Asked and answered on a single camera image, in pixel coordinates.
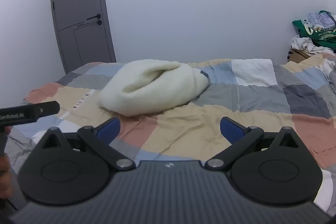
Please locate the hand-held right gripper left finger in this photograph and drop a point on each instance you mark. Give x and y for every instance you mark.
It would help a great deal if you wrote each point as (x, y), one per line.
(109, 129)

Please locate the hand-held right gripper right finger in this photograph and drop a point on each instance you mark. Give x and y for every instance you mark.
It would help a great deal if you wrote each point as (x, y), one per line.
(232, 129)

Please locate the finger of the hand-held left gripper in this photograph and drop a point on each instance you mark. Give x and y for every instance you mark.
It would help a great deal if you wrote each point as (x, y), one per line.
(47, 108)

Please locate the cream sweater with blue stripes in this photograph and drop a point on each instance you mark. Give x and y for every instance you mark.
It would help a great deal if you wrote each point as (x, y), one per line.
(147, 90)

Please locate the white crumpled clothes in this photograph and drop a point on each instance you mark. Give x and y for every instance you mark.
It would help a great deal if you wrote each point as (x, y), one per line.
(304, 44)

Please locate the person's left hand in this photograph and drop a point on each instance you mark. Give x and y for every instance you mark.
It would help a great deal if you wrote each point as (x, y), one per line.
(4, 166)

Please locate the patchwork bed cover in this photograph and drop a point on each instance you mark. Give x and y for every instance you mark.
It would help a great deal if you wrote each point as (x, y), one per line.
(183, 129)

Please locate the grey door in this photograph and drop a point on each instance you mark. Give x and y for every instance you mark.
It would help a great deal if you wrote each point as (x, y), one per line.
(78, 43)

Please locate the cardboard box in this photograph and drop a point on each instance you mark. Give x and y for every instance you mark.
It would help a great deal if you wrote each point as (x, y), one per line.
(298, 56)

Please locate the pale patterned folded cloth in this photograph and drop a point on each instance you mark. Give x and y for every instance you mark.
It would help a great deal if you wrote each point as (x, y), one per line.
(321, 19)

